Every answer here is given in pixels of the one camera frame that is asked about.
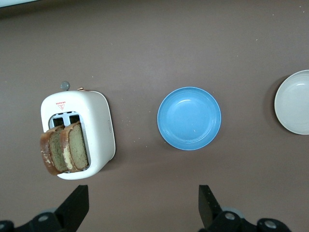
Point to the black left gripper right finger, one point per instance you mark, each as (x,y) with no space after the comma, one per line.
(210,212)

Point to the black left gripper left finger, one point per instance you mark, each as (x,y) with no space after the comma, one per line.
(72,210)

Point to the brown bread slice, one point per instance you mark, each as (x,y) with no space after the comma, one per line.
(47,149)
(77,147)

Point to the blue plate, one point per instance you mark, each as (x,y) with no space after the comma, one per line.
(189,118)

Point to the beige plate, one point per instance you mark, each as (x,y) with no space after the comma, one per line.
(294,104)

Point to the white two-slot toaster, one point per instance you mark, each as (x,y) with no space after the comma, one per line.
(99,125)

